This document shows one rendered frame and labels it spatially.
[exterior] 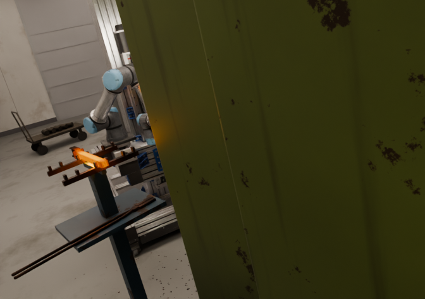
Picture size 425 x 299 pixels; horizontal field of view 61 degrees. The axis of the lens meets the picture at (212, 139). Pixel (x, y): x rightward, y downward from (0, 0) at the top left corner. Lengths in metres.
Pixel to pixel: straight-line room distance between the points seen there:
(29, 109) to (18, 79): 0.79
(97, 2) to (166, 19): 1.71
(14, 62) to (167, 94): 9.44
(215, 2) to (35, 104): 9.84
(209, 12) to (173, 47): 0.29
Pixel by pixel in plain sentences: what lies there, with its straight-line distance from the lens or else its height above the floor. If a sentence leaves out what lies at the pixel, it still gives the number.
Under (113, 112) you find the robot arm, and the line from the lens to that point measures 2.56.
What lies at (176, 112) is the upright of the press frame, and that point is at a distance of 1.14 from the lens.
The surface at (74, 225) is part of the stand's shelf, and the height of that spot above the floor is 0.75.
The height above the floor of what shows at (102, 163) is 1.01.
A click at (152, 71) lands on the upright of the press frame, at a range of 1.18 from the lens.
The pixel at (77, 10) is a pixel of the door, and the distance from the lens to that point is 10.55.
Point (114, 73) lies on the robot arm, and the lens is 2.18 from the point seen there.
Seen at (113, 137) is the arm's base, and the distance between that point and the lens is 2.57.
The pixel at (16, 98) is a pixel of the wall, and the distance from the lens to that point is 10.54.
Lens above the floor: 1.40
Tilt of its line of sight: 17 degrees down
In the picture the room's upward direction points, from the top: 13 degrees counter-clockwise
